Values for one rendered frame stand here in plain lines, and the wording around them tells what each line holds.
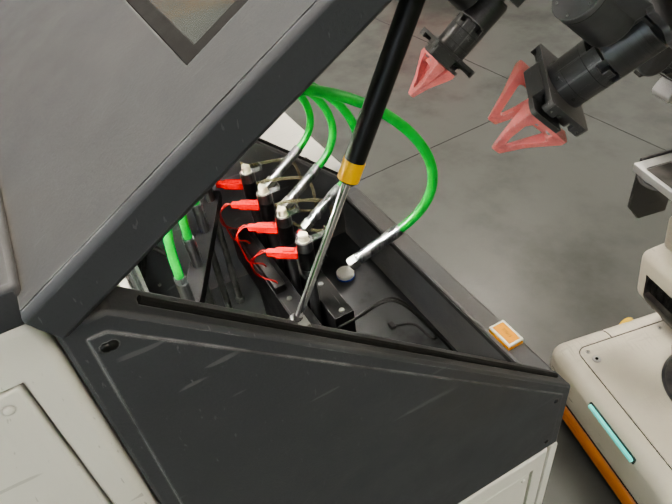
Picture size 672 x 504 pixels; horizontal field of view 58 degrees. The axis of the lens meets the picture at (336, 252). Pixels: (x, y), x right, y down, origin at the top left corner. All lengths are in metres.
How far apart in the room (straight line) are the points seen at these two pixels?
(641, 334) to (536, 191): 1.15
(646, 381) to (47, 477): 1.63
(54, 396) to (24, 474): 0.08
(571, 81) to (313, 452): 0.49
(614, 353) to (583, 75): 1.35
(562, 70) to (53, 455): 0.61
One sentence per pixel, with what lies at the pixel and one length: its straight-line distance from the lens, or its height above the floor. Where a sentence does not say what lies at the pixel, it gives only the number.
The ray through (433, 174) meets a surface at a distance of 0.82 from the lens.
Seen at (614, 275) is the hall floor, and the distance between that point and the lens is 2.61.
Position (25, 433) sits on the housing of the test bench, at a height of 1.37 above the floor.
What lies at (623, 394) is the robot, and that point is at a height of 0.28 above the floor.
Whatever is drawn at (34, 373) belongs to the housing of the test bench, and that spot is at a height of 1.42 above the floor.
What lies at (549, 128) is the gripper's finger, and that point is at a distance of 0.71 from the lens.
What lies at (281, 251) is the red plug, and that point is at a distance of 0.98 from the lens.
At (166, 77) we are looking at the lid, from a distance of 0.44.
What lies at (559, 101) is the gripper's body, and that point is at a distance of 0.70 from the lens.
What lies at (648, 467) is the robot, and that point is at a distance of 1.78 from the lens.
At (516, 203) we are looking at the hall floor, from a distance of 2.90.
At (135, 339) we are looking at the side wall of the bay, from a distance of 0.48.
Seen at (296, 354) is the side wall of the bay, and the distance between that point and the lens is 0.56.
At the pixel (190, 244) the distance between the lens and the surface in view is 0.97.
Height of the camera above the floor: 1.74
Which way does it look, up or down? 41 degrees down
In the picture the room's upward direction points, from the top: 8 degrees counter-clockwise
